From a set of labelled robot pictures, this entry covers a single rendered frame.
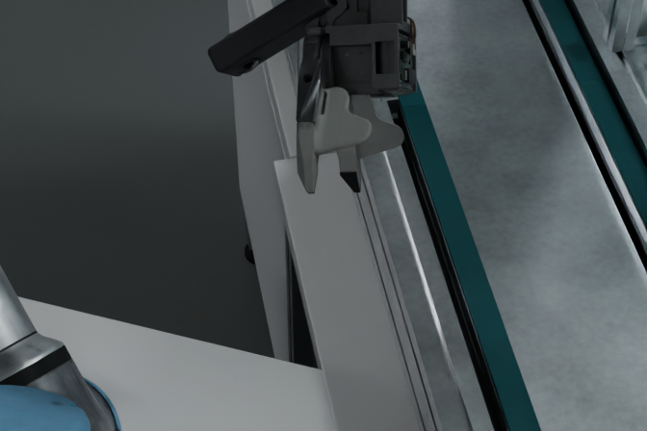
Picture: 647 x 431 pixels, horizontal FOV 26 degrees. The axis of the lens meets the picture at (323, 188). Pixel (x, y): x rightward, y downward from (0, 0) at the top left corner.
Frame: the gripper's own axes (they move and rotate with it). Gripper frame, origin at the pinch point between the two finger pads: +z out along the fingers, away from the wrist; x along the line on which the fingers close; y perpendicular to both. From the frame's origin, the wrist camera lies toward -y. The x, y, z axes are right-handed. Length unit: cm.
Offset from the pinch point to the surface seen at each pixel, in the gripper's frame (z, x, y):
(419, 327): 12.8, 16.9, 4.2
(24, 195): 0, 136, -100
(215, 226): 6, 141, -62
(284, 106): -11, 47, -18
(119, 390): 19.3, 15.9, -26.3
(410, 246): 5.4, 24.5, 1.9
